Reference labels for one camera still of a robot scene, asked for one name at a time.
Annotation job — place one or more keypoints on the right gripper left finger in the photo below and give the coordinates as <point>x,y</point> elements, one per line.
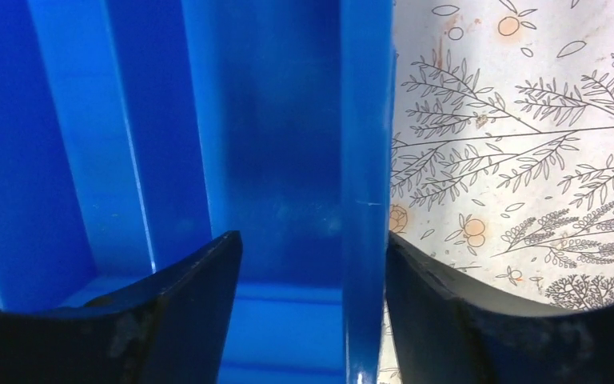
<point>169,327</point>

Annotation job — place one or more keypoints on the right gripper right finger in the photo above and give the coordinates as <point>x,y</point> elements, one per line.
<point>449,327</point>

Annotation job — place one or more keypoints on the blue plastic divided bin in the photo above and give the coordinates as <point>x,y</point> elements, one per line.
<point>133,133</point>

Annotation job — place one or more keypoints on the floral patterned table mat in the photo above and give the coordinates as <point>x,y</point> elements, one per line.
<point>503,147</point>

